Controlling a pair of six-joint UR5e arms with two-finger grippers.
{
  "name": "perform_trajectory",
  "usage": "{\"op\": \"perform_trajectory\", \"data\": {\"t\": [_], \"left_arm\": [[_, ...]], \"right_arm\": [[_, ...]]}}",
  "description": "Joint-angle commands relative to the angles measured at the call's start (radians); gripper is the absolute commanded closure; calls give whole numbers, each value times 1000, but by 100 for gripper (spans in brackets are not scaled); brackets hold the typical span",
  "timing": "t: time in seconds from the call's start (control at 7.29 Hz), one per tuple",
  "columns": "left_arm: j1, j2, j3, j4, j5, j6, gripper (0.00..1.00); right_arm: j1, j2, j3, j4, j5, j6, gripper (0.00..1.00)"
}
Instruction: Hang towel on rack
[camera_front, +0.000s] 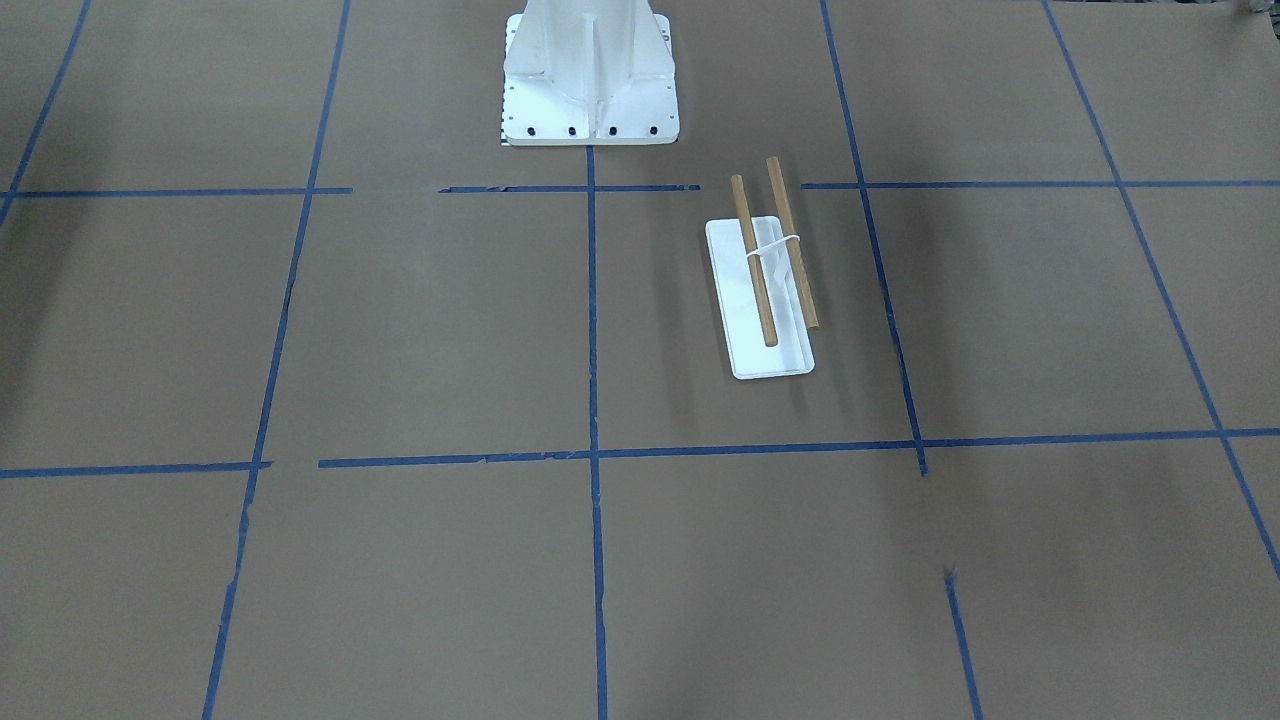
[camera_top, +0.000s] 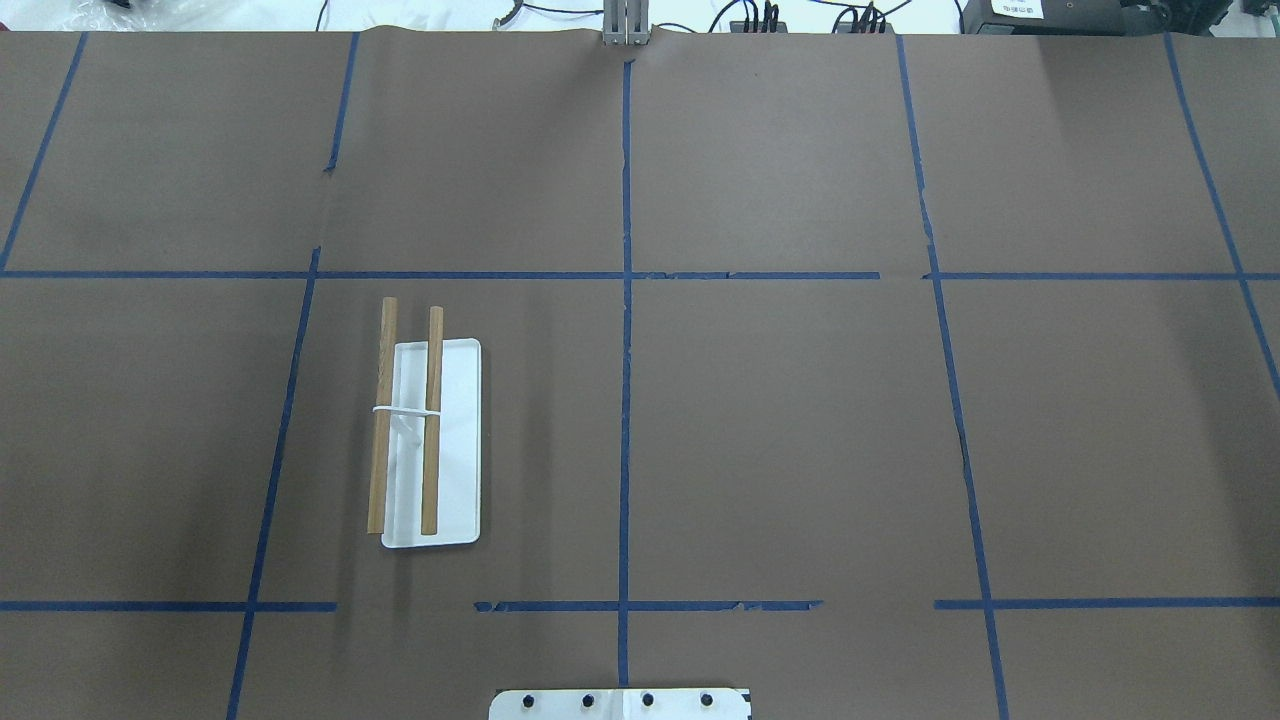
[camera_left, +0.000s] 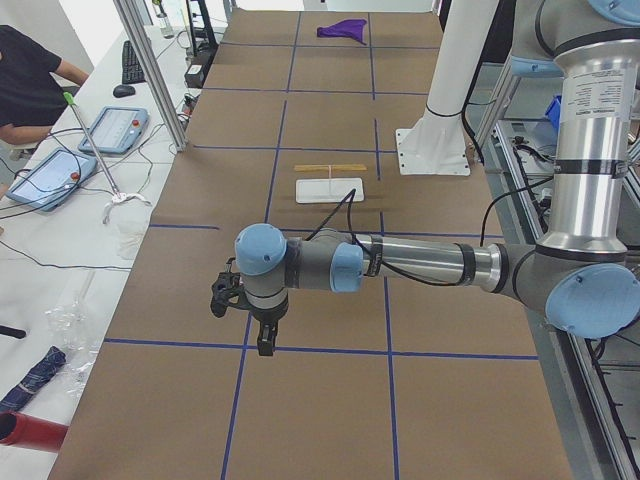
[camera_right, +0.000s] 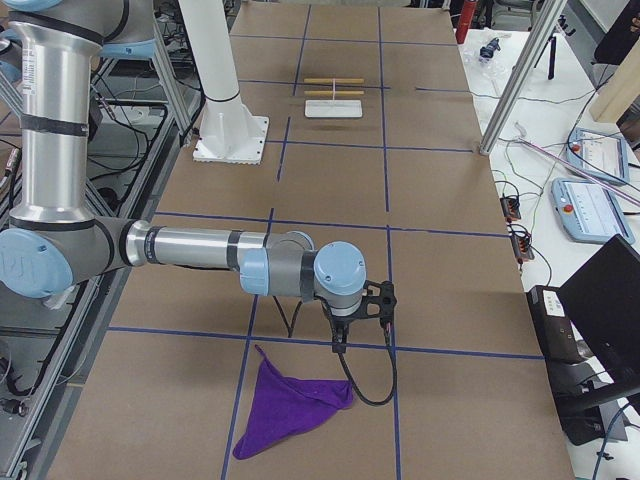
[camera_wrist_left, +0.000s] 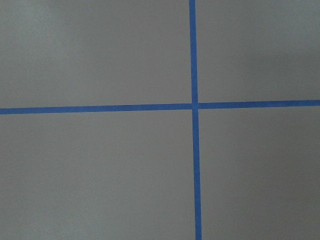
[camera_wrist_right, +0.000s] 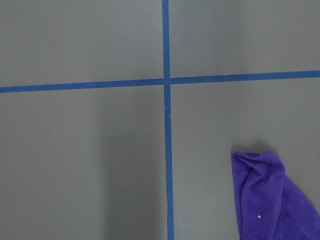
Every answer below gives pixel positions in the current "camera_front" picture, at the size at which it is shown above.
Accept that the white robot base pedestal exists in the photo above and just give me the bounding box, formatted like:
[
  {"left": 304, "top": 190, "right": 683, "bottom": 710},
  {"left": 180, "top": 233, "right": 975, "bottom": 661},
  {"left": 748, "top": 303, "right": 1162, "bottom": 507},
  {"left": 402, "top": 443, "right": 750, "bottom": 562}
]
[{"left": 500, "top": 1, "right": 681, "bottom": 147}]

